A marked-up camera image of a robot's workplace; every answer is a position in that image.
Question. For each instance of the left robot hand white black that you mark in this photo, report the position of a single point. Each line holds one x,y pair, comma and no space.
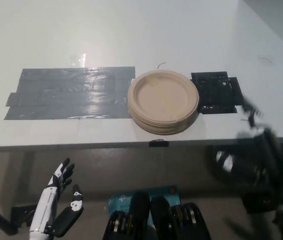
47,205

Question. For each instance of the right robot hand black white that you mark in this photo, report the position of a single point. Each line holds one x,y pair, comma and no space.
261,135

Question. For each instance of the stack of beige paper plates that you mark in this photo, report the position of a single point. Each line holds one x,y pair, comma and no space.
162,100

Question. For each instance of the robot torso black blocks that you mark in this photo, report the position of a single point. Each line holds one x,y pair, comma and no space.
156,220

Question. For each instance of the black tape patch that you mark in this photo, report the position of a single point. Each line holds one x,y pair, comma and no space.
216,92

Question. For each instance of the teal cardboard box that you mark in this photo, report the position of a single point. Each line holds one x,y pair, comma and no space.
121,202

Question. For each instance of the small black tape strip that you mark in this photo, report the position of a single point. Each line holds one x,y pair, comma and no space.
159,143

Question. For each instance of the clear tape piece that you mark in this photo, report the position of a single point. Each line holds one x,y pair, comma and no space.
77,59

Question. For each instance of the large grey duct tape patch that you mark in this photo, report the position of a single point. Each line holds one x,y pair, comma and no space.
71,92

